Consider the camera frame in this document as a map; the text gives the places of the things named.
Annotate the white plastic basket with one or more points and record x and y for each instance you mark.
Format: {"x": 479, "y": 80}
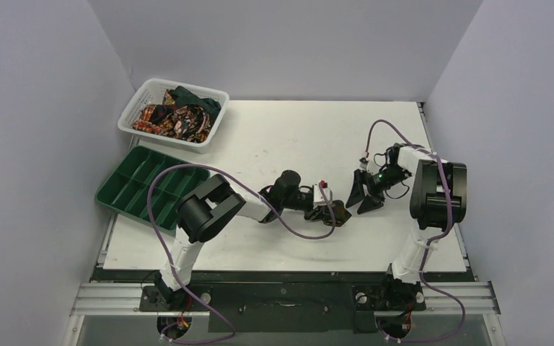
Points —
{"x": 152, "y": 92}

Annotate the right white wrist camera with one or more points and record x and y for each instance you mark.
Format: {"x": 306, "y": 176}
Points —
{"x": 367, "y": 163}

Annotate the green compartment tray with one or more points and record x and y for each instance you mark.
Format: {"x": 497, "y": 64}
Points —
{"x": 126, "y": 189}

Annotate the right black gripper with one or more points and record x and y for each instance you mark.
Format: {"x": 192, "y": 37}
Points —
{"x": 373, "y": 184}

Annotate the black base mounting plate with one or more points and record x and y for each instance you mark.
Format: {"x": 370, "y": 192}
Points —
{"x": 272, "y": 301}

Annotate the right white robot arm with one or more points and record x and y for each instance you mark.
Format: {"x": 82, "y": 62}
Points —
{"x": 438, "y": 200}

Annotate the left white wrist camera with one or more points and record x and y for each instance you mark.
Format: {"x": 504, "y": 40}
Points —
{"x": 321, "y": 194}

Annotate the orange green patterned tie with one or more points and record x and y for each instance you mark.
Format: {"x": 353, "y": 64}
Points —
{"x": 336, "y": 215}

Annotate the red patterned ties pile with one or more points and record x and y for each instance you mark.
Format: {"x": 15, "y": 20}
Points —
{"x": 189, "y": 123}

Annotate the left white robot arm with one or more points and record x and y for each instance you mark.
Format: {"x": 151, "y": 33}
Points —
{"x": 207, "y": 209}

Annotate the dark green tie in basket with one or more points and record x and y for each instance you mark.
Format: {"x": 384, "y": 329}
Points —
{"x": 180, "y": 97}

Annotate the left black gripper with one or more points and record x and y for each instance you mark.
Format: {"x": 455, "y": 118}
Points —
{"x": 313, "y": 214}

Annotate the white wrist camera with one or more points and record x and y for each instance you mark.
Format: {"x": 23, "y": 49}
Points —
{"x": 367, "y": 163}
{"x": 321, "y": 194}

